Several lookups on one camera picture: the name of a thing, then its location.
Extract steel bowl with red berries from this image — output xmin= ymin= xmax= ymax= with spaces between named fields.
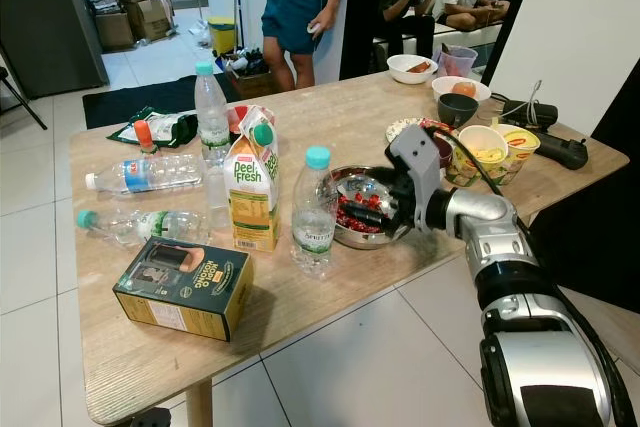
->
xmin=320 ymin=166 xmax=411 ymax=251

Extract short Spritzer water bottle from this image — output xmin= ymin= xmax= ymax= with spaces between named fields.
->
xmin=290 ymin=145 xmax=336 ymax=278

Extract patterned plate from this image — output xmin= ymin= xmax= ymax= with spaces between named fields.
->
xmin=384 ymin=117 xmax=446 ymax=153

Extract yellow cup noodles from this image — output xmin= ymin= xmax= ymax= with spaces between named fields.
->
xmin=458 ymin=125 xmax=513 ymax=188
xmin=500 ymin=124 xmax=543 ymax=186

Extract dark small bowl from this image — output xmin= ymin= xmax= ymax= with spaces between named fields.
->
xmin=436 ymin=93 xmax=481 ymax=130

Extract Deel Fresh juice carton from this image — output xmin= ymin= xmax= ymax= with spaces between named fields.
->
xmin=224 ymin=105 xmax=282 ymax=253

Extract white bowl with red food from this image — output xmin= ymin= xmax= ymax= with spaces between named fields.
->
xmin=386 ymin=53 xmax=440 ymax=85

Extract white bowl with orange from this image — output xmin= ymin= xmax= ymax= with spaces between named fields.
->
xmin=431 ymin=75 xmax=493 ymax=104

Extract red and white packet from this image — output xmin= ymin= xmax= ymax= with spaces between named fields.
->
xmin=222 ymin=102 xmax=261 ymax=143

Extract clear plastic jug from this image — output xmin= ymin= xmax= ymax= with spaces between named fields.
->
xmin=438 ymin=43 xmax=480 ymax=78

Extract brown crate with clutter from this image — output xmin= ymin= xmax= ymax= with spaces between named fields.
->
xmin=220 ymin=47 xmax=276 ymax=100

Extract tall water bottle teal cap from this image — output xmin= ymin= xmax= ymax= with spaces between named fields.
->
xmin=194 ymin=60 xmax=236 ymax=213

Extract black handheld device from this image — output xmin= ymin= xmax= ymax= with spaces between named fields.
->
xmin=525 ymin=132 xmax=589 ymax=171

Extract white bench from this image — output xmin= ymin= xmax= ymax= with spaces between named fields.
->
xmin=372 ymin=22 xmax=506 ymax=73

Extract person in red shirt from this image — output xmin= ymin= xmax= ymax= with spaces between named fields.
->
xmin=260 ymin=0 xmax=351 ymax=91

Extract dark green coffee box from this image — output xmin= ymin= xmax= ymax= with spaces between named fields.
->
xmin=112 ymin=236 xmax=254 ymax=342

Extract black folding chair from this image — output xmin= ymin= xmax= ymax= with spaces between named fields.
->
xmin=0 ymin=65 xmax=49 ymax=131

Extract green snack packet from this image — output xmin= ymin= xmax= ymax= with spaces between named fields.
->
xmin=105 ymin=107 xmax=199 ymax=149

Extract yellow bin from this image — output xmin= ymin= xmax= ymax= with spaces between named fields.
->
xmin=208 ymin=16 xmax=239 ymax=56

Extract water bottle green label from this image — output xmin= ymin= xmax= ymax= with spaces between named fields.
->
xmin=75 ymin=209 xmax=211 ymax=246

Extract water bottle blue label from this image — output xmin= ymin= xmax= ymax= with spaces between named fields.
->
xmin=84 ymin=153 xmax=203 ymax=195

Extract small bottle orange cap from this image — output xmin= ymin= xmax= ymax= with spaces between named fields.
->
xmin=135 ymin=120 xmax=158 ymax=155

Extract large open cardboard box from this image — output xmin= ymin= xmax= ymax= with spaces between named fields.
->
xmin=128 ymin=0 xmax=176 ymax=43

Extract light grey right wrist camera mount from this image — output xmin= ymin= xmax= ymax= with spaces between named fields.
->
xmin=388 ymin=124 xmax=443 ymax=233

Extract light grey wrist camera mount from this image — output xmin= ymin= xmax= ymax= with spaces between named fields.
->
xmin=388 ymin=124 xmax=443 ymax=233
xmin=128 ymin=407 xmax=173 ymax=427

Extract white cable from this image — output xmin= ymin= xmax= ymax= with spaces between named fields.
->
xmin=520 ymin=79 xmax=545 ymax=123

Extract light grey left wrist camera mount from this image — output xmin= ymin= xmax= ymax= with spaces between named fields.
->
xmin=128 ymin=407 xmax=173 ymax=427

